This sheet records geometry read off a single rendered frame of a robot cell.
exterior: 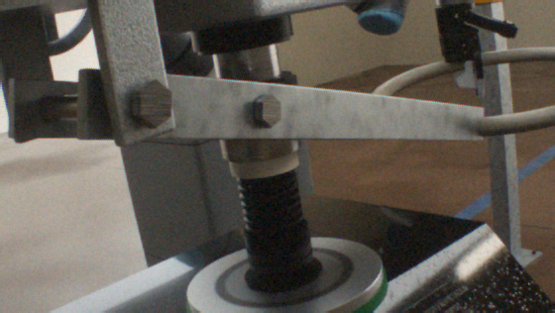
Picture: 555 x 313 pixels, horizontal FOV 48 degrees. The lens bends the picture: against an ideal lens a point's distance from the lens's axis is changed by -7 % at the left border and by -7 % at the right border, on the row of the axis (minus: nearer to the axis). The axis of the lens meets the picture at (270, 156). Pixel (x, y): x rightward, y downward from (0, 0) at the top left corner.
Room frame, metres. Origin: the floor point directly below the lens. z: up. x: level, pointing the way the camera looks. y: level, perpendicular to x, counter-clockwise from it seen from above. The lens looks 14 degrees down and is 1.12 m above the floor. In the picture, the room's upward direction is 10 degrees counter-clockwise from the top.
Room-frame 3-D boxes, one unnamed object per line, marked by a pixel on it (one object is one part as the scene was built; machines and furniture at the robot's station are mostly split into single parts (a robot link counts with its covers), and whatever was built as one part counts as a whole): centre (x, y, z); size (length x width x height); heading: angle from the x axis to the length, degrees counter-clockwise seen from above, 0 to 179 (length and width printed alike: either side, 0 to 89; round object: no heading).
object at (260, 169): (0.65, 0.01, 0.97); 0.07 x 0.07 x 0.04
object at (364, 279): (0.65, 0.01, 0.82); 0.21 x 0.21 x 0.01
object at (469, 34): (1.36, -0.44, 0.99); 0.09 x 0.08 x 0.12; 78
